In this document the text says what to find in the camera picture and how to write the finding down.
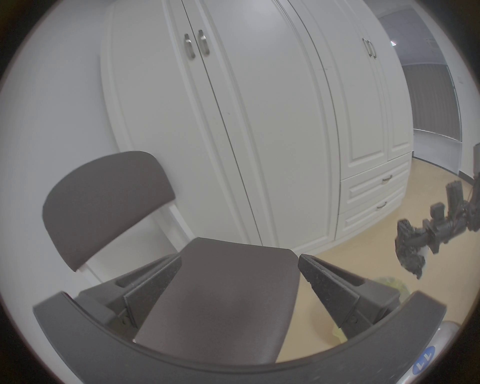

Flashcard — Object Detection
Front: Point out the white chair grey seat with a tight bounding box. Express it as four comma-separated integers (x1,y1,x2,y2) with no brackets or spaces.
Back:
42,151,301,365

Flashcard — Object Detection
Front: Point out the black plastic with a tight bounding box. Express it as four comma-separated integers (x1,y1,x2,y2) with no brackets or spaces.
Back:
394,219,431,280

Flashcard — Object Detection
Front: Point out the yellow plastic bag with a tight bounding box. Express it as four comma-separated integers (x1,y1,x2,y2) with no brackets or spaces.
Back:
332,277,410,341

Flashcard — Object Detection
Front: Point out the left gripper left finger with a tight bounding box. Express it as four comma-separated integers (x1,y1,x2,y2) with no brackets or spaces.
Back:
74,253,183,335

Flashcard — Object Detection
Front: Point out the white wardrobe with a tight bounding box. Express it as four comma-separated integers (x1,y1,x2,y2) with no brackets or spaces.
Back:
100,0,414,256

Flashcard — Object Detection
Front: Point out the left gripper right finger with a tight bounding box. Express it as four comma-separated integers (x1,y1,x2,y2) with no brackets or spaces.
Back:
297,254,401,336

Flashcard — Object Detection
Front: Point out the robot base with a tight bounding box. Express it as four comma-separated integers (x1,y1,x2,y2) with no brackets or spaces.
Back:
399,322,461,384

